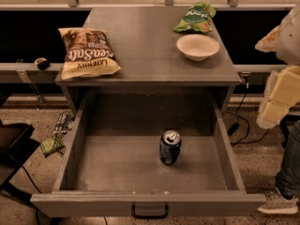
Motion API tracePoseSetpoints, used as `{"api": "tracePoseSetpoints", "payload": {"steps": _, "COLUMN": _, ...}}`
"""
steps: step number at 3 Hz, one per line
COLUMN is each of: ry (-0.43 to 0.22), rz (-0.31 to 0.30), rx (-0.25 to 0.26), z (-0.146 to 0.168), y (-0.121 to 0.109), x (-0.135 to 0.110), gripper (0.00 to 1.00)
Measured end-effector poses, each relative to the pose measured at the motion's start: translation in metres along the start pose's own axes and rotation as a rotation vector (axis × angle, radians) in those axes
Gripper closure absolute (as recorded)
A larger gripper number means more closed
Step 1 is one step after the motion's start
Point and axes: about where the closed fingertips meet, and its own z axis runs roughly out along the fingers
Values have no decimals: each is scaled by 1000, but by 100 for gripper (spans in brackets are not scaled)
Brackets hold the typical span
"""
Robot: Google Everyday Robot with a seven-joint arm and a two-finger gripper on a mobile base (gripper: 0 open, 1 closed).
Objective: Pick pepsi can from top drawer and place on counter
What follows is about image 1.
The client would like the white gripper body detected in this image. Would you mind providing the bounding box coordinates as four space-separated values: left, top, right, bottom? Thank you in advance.
256 71 289 129

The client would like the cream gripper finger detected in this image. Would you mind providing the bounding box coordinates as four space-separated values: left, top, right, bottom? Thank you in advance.
255 27 278 53
261 65 300 126

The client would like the blue pepsi can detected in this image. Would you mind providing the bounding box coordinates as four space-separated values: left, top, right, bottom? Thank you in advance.
159 130 182 165

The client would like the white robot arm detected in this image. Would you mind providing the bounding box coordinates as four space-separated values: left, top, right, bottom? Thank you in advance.
255 4 300 129

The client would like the grey cabinet counter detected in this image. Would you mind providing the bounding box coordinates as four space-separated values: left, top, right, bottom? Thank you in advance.
56 7 241 111

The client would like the open grey top drawer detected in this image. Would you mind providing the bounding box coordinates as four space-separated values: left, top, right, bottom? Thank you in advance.
31 90 265 218

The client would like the white paper bowl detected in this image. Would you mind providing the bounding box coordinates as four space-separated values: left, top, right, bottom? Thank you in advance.
176 35 219 61

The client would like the green chip bag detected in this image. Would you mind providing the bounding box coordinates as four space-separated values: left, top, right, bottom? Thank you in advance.
173 2 217 34

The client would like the jeans leg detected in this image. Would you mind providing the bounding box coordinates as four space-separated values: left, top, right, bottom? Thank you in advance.
276 121 300 199

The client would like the grey sneaker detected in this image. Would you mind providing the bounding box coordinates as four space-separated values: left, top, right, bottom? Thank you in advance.
258 187 298 215

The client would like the brown sea salt chip bag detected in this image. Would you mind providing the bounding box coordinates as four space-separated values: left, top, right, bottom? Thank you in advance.
59 27 121 80

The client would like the patterned packet on floor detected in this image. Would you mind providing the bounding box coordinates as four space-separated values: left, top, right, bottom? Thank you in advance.
53 112 75 134

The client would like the black tape roll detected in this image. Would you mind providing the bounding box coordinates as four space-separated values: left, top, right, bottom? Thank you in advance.
35 57 50 70

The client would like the small green packet on floor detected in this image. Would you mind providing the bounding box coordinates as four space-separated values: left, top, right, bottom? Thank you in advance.
40 133 65 158

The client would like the black chair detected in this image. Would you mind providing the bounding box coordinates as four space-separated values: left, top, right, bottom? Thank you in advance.
0 123 39 208

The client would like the black power cable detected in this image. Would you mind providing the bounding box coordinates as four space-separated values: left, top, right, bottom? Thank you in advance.
224 82 270 147

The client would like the black drawer handle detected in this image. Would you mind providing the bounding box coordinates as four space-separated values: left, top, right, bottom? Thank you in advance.
131 204 169 219

